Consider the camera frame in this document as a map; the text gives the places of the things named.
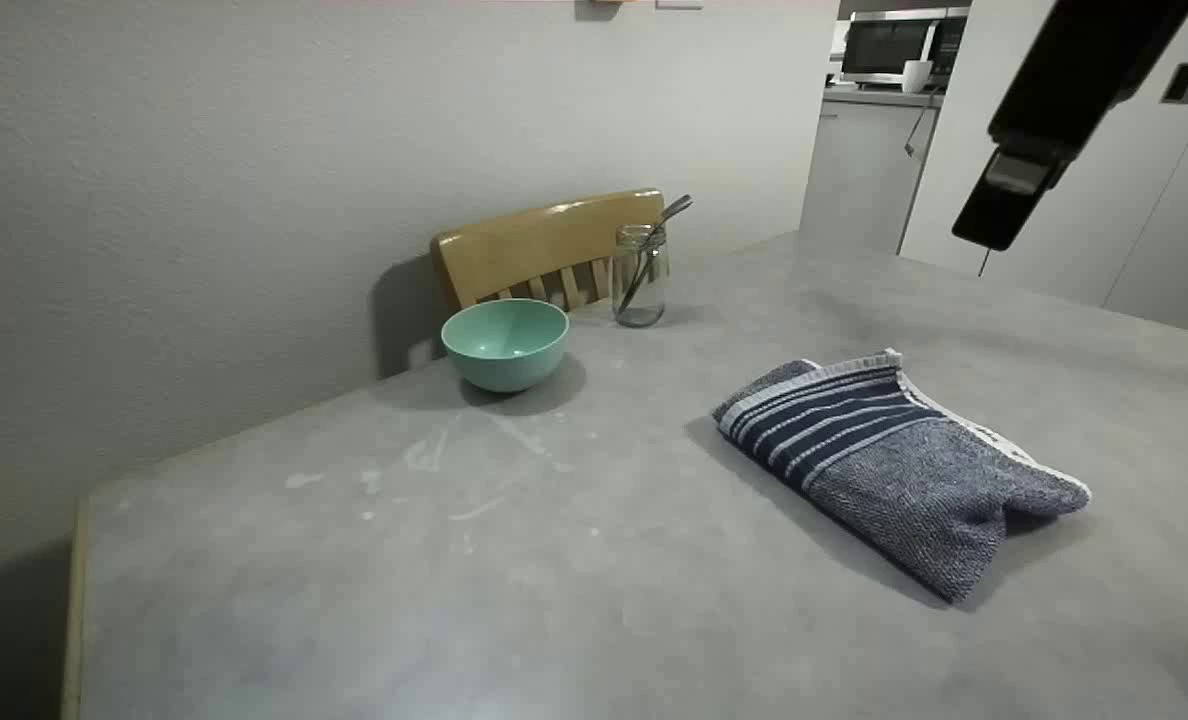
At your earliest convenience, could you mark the teal ceramic bowl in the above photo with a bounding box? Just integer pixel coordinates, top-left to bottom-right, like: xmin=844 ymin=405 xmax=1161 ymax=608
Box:
xmin=435 ymin=294 xmax=576 ymax=398

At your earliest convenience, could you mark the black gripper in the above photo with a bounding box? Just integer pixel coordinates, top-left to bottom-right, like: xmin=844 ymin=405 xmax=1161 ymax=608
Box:
xmin=947 ymin=0 xmax=1188 ymax=254

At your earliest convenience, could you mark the microwave oven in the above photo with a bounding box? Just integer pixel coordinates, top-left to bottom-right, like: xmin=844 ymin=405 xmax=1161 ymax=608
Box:
xmin=834 ymin=5 xmax=972 ymax=97

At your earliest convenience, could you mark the clear glass jar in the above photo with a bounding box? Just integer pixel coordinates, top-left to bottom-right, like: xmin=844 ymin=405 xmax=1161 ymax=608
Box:
xmin=606 ymin=220 xmax=670 ymax=331

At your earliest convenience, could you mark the white counter cabinet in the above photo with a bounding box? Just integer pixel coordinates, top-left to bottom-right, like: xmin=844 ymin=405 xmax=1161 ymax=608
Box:
xmin=798 ymin=85 xmax=945 ymax=254

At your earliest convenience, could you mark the blue grey striped towel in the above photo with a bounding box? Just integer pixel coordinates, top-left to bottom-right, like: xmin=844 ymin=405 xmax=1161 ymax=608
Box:
xmin=708 ymin=349 xmax=1096 ymax=613

